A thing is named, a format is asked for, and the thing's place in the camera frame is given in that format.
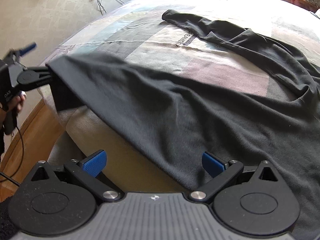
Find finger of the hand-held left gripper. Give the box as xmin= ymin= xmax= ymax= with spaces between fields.
xmin=24 ymin=64 xmax=55 ymax=90
xmin=10 ymin=42 xmax=37 ymax=60

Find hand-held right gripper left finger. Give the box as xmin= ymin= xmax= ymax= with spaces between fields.
xmin=25 ymin=149 xmax=123 ymax=203

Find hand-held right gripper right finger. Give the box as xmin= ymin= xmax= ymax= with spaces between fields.
xmin=188 ymin=151 xmax=290 ymax=203

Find dark grey pants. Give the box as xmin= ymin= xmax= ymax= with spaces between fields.
xmin=46 ymin=9 xmax=320 ymax=240

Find person's right forearm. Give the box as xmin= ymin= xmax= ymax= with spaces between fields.
xmin=0 ymin=199 xmax=20 ymax=240

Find person's left hand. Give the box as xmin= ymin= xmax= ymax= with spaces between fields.
xmin=0 ymin=92 xmax=27 ymax=130

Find patchwork bed sheet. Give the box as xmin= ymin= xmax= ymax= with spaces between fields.
xmin=41 ymin=0 xmax=320 ymax=98

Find wooden nightstand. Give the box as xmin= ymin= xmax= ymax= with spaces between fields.
xmin=292 ymin=0 xmax=318 ymax=12

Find wooden bed frame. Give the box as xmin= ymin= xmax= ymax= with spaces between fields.
xmin=0 ymin=100 xmax=66 ymax=188

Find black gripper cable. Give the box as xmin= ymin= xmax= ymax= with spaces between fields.
xmin=0 ymin=126 xmax=25 ymax=182
xmin=0 ymin=170 xmax=21 ymax=187

